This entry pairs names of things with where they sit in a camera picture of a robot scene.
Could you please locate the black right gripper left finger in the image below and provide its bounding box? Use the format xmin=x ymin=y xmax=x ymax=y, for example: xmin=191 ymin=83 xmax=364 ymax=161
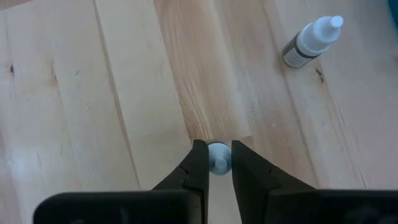
xmin=151 ymin=139 xmax=210 ymax=224

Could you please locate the blue plastic bin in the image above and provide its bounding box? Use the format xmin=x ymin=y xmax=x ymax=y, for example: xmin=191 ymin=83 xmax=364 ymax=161
xmin=386 ymin=0 xmax=398 ymax=27

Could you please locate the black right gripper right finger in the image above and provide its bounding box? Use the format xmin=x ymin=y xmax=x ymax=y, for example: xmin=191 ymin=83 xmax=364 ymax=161
xmin=231 ymin=139 xmax=318 ymax=224

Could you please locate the small white-capped dropper bottle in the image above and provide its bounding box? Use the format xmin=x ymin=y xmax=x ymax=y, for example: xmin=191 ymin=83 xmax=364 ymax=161
xmin=207 ymin=141 xmax=233 ymax=176
xmin=281 ymin=15 xmax=345 ymax=69

